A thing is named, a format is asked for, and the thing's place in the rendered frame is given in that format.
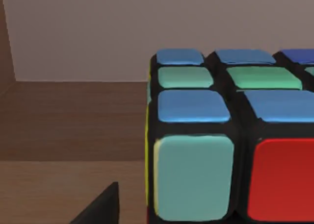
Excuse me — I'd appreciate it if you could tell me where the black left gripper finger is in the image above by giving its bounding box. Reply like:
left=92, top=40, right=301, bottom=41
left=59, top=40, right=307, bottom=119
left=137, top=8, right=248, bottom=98
left=70, top=181, right=120, bottom=224

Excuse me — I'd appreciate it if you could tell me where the multicoloured puzzle cube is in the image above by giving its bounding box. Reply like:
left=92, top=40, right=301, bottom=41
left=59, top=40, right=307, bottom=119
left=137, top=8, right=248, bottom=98
left=144, top=48, right=314, bottom=224

